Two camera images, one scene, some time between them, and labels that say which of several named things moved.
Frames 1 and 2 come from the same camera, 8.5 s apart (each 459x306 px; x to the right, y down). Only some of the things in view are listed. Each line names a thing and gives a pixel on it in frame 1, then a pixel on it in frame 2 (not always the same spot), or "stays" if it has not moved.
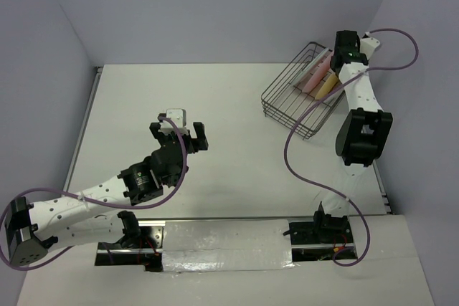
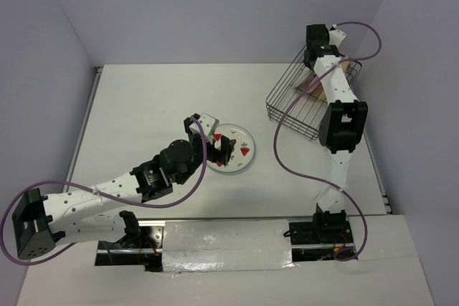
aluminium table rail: [82, 129] stays
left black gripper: [199, 142] → [216, 155]
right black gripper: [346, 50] → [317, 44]
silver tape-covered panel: [228, 245] stays
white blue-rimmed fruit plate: [295, 82] → [243, 150]
